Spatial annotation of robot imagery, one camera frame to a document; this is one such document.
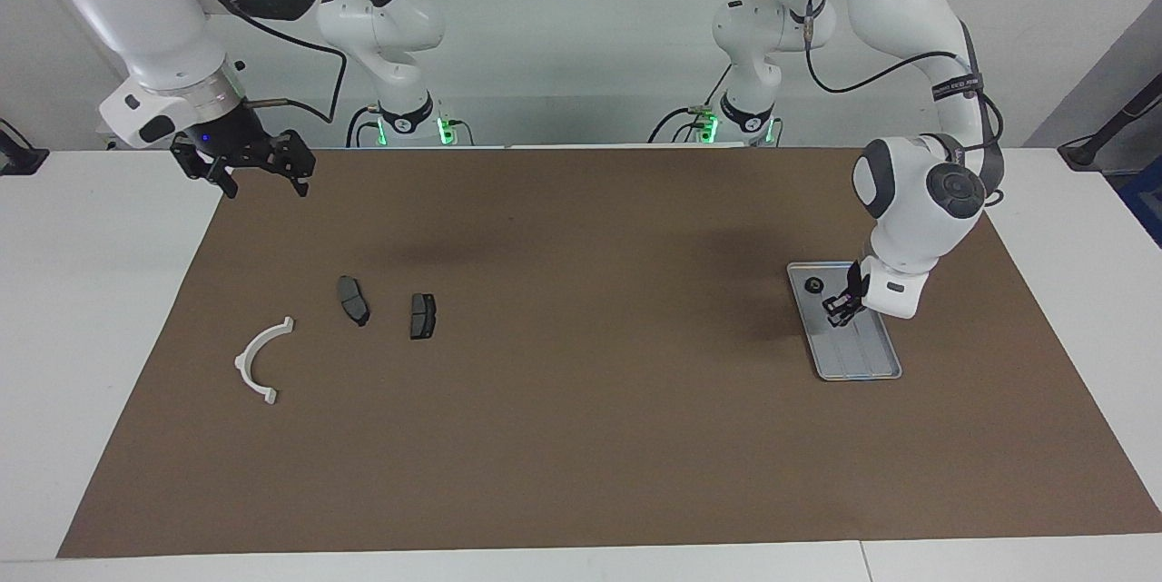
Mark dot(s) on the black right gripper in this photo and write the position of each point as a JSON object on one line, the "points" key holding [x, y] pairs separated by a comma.
{"points": [[241, 146]]}

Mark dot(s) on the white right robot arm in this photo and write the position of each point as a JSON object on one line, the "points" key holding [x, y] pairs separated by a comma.
{"points": [[145, 10]]}

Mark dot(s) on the elongated dark brake pad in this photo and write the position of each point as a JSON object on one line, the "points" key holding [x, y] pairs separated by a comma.
{"points": [[353, 300]]}

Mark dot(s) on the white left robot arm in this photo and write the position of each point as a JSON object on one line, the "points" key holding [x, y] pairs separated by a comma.
{"points": [[917, 219]]}

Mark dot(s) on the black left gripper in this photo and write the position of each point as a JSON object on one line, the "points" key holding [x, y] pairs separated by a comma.
{"points": [[855, 284]]}

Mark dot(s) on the black stand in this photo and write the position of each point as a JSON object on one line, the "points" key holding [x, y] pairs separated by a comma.
{"points": [[1103, 133]]}

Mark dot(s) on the rectangular dark brake pad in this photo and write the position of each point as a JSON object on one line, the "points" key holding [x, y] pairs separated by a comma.
{"points": [[423, 317]]}

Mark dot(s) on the white semicircular bracket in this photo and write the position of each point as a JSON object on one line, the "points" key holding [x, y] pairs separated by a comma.
{"points": [[247, 373]]}

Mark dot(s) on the silver metal tray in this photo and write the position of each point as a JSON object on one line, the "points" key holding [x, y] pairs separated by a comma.
{"points": [[862, 355]]}

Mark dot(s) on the blue object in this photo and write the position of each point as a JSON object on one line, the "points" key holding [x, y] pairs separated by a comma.
{"points": [[1146, 201]]}

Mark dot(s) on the black table clamp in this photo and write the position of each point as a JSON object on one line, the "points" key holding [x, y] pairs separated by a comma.
{"points": [[18, 155]]}

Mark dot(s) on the brown table mat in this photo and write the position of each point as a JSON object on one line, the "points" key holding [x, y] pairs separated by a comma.
{"points": [[599, 437]]}

